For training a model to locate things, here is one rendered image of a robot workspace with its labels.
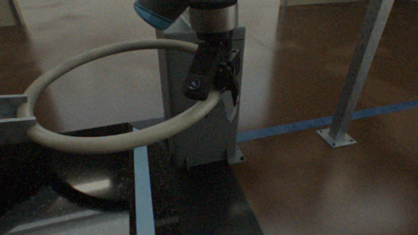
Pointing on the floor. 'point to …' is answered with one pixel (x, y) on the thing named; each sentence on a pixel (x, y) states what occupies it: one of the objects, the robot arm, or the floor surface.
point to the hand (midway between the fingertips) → (216, 117)
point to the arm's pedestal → (217, 134)
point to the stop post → (357, 73)
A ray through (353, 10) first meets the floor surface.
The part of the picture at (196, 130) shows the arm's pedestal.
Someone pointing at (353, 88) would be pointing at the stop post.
